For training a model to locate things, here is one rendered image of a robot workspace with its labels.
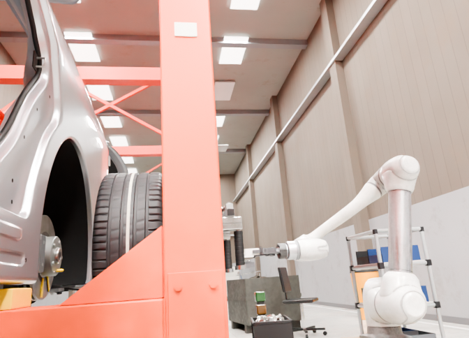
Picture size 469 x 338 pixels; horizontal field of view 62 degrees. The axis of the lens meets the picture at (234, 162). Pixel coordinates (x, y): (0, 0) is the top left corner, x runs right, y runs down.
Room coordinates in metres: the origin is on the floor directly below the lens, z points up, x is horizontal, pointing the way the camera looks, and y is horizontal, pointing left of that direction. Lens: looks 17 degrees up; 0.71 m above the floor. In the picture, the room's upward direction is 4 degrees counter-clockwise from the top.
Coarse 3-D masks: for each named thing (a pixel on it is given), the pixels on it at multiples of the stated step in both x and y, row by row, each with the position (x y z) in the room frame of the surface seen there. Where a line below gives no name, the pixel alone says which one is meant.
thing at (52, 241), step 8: (48, 216) 1.56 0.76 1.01; (48, 224) 1.57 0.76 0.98; (40, 232) 1.48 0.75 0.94; (48, 232) 1.57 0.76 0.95; (48, 240) 1.50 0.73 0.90; (56, 240) 1.53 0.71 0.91; (48, 248) 1.48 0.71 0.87; (48, 256) 1.48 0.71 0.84; (48, 264) 1.48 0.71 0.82; (40, 272) 1.50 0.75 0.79; (48, 272) 1.51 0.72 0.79; (56, 272) 1.56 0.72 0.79; (40, 280) 1.52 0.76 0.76; (32, 288) 1.44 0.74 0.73; (40, 288) 1.53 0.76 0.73; (32, 296) 1.50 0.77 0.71
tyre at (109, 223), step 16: (112, 176) 1.48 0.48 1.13; (128, 176) 1.48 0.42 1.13; (144, 176) 1.49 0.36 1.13; (160, 176) 1.50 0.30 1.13; (112, 192) 1.40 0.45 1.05; (144, 192) 1.40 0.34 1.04; (160, 192) 1.42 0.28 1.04; (96, 208) 1.35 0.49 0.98; (112, 208) 1.35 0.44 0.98; (144, 208) 1.37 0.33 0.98; (160, 208) 1.38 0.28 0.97; (96, 224) 1.32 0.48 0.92; (112, 224) 1.33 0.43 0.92; (144, 224) 1.35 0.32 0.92; (160, 224) 1.36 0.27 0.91; (96, 240) 1.32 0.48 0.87; (112, 240) 1.33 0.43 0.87; (96, 256) 1.32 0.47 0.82; (112, 256) 1.33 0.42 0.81; (96, 272) 1.33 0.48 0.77
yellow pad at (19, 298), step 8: (8, 288) 0.99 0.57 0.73; (16, 288) 1.01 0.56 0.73; (24, 288) 1.07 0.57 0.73; (0, 296) 0.99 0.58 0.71; (8, 296) 0.99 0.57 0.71; (16, 296) 1.01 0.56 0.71; (24, 296) 1.07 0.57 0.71; (0, 304) 0.99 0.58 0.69; (8, 304) 0.99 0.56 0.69; (16, 304) 1.02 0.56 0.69; (24, 304) 1.08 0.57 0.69
